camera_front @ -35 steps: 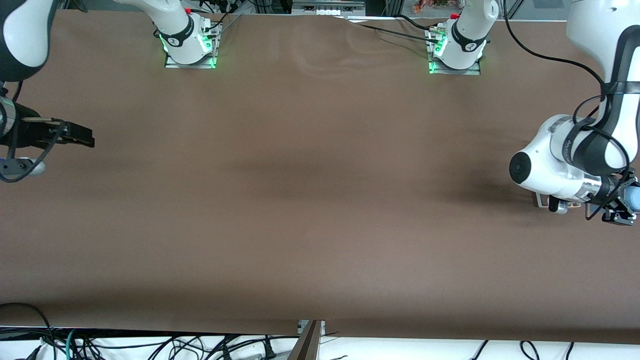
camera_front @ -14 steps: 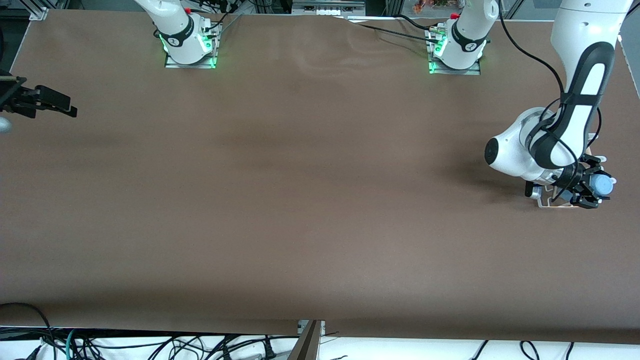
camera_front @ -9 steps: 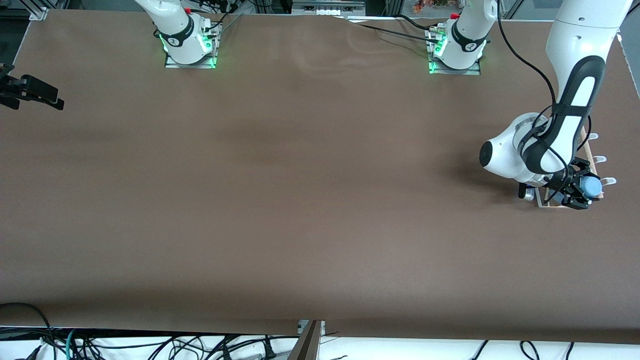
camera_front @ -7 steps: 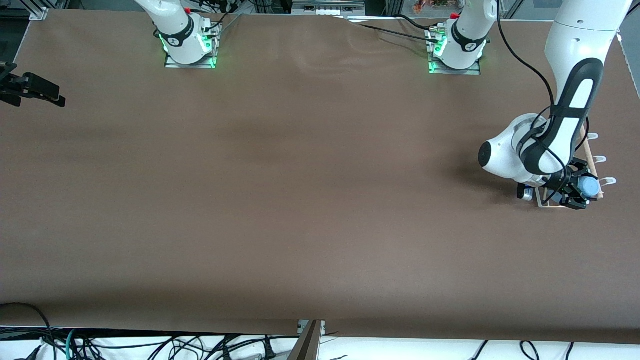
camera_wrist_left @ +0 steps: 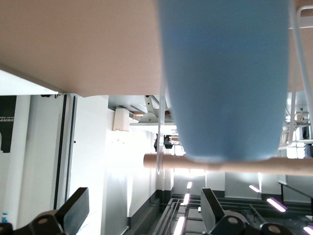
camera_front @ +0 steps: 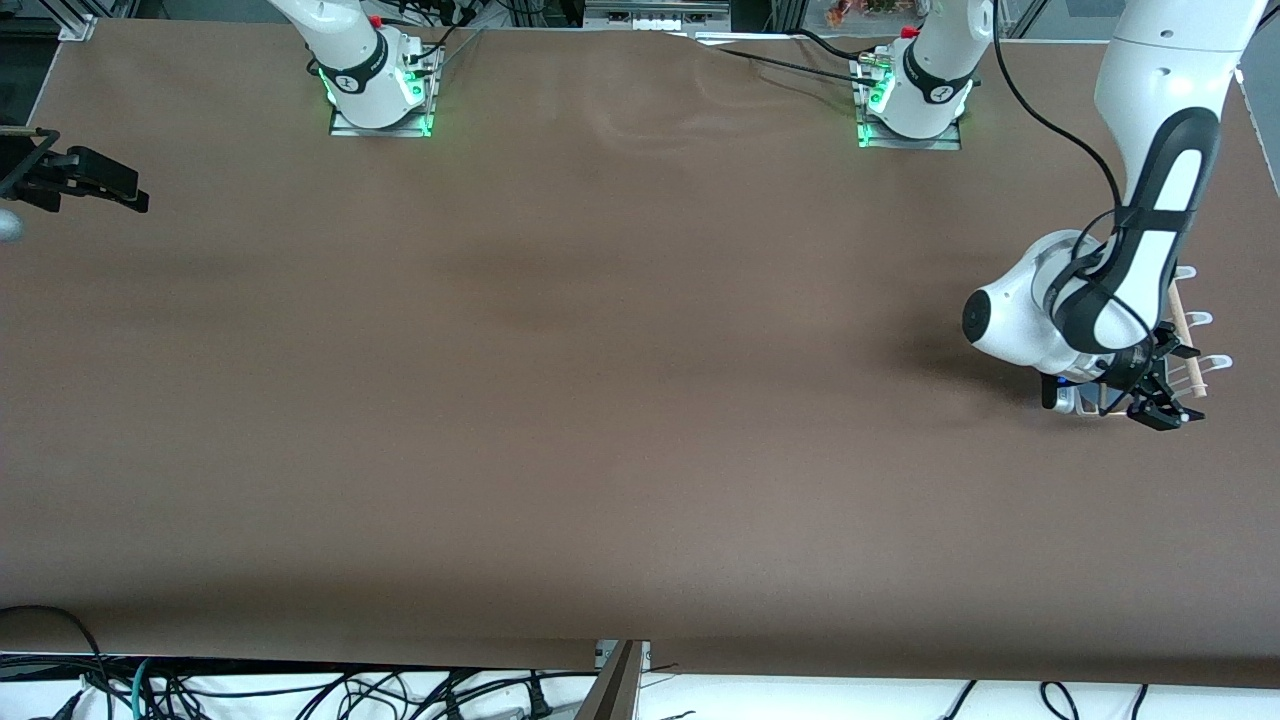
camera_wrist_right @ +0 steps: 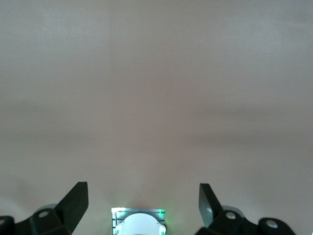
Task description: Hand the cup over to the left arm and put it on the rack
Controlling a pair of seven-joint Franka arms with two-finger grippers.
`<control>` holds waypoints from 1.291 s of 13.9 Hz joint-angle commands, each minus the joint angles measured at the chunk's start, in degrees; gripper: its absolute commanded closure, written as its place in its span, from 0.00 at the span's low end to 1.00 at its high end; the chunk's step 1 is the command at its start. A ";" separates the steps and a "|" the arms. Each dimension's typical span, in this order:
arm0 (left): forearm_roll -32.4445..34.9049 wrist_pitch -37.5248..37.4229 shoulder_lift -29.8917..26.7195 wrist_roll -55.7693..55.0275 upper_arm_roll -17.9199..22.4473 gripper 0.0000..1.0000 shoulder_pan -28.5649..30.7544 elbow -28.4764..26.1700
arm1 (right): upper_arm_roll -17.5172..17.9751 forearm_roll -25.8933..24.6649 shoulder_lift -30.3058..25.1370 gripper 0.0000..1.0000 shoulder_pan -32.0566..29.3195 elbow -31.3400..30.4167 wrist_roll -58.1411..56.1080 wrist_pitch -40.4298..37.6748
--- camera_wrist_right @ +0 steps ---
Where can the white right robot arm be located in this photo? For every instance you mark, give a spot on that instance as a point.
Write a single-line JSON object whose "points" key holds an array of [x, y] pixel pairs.
{"points": [[139, 225]]}

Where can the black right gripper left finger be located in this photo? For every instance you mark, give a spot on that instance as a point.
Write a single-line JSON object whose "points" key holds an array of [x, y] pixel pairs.
{"points": [[66, 210]]}

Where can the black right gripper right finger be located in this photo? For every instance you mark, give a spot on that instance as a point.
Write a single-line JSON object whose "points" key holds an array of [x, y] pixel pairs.
{"points": [[227, 225]]}

